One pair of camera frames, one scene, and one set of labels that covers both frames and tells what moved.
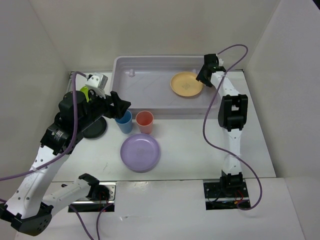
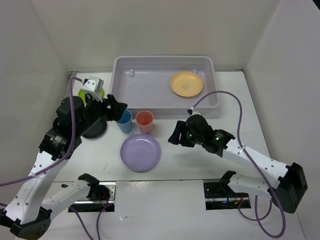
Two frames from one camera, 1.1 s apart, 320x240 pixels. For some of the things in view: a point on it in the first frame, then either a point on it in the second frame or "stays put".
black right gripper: [200, 76] to [181, 127]
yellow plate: [184, 83] stays put
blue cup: [125, 123] stays put
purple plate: [140, 153] stays put
